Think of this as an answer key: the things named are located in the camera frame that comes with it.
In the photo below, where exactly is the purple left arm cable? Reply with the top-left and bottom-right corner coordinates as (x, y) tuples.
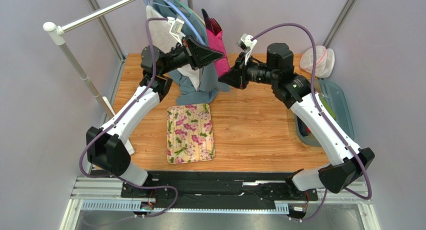
(78, 17), (181, 219)

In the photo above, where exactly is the floral placemat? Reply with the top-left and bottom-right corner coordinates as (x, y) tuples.
(166, 103), (216, 165)

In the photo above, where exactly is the white towel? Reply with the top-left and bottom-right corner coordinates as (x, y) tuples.
(149, 20), (202, 92)

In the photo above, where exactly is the white mesh laundry bag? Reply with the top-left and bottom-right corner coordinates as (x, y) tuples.
(299, 45), (336, 79)

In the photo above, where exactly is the green handled utensil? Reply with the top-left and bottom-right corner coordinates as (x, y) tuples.
(320, 96), (337, 120)

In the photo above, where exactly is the teal plastic tray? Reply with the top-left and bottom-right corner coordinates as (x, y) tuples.
(294, 79), (355, 147)

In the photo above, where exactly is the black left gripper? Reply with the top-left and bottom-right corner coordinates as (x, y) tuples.
(159, 34), (223, 76)

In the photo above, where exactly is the green plastic hanger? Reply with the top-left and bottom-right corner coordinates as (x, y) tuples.
(166, 0), (194, 16)

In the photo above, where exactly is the magenta paper napkin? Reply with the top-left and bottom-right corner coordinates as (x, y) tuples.
(205, 29), (232, 79)

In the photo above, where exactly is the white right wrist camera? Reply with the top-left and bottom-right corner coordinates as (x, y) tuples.
(237, 33), (258, 66)

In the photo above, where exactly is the teal blue garment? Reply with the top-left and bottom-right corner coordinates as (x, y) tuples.
(152, 0), (231, 106)

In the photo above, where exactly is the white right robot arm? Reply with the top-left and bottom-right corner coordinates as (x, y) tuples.
(218, 43), (375, 194)

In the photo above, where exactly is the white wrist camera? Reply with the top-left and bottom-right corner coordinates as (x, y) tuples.
(237, 33), (258, 66)
(167, 16), (185, 44)

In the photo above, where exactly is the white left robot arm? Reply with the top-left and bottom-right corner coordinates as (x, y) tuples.
(82, 35), (224, 187)

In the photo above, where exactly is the blue plastic hanger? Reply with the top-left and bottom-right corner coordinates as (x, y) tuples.
(143, 0), (212, 56)

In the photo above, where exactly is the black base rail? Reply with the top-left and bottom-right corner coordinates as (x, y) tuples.
(120, 171), (319, 210)

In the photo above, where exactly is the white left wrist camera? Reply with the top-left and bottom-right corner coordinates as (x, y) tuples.
(167, 16), (185, 44)

